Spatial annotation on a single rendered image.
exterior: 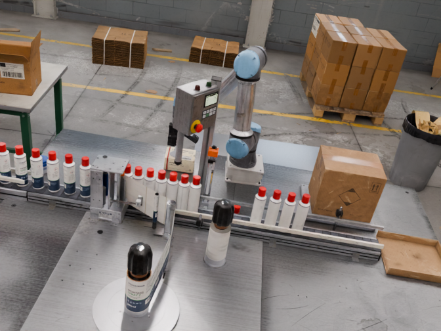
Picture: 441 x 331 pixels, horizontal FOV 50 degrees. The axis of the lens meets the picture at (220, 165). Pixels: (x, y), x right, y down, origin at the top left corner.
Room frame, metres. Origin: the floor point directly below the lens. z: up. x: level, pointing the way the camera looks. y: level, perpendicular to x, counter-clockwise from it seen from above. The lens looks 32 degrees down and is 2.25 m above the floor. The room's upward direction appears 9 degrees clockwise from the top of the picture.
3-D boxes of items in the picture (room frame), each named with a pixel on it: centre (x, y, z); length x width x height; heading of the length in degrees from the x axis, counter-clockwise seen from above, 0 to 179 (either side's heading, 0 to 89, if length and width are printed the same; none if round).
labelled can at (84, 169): (1.74, 0.60, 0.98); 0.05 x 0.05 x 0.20
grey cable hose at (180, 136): (1.83, 0.20, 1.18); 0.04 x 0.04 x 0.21
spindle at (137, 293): (1.13, 0.21, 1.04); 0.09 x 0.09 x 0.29
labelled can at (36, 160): (1.74, 0.82, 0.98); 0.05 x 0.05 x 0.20
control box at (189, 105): (1.82, 0.14, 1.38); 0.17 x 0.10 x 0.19; 145
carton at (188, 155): (2.20, 0.23, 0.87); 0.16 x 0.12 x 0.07; 94
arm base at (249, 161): (2.21, -0.12, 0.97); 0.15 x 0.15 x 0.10
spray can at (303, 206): (1.73, -0.40, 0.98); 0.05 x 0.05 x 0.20
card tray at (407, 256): (1.73, -0.96, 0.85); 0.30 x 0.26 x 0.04; 90
